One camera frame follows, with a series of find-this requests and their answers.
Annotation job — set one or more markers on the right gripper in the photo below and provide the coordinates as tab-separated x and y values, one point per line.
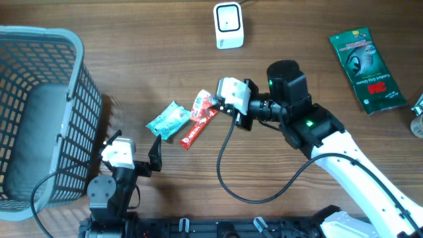
242	120

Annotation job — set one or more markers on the light green wipes packet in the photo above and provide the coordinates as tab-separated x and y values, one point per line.
169	121

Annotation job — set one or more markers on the red white tissue pack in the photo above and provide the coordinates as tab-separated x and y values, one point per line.
201	107

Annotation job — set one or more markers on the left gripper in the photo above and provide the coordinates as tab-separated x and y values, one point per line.
145	170

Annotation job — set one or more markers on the red white packet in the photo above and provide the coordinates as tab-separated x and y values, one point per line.
196	130

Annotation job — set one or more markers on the grey plastic mesh basket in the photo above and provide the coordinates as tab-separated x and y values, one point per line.
50	113

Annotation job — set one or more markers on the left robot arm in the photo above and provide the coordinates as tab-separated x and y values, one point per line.
110	195

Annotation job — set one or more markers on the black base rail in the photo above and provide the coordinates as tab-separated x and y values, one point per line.
170	228

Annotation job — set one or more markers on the green lid jar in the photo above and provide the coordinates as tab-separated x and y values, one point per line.
416	126

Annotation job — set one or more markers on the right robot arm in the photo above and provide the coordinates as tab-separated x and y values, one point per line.
323	139

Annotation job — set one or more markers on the long green white package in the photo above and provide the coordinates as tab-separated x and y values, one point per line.
368	74

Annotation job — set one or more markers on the white barcode scanner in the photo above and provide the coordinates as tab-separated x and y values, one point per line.
228	22

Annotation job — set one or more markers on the small green white box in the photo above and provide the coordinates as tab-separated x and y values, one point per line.
418	106

